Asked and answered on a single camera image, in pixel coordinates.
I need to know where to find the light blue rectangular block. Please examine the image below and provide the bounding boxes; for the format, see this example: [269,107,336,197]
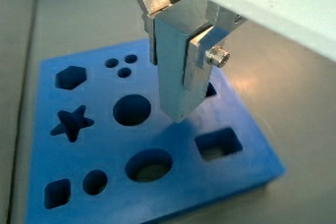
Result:
[154,0,209,123]

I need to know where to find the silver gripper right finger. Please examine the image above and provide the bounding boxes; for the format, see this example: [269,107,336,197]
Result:
[182,1,246,90]

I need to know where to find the blue shape sorter board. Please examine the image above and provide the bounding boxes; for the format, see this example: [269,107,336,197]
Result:
[25,40,283,224]

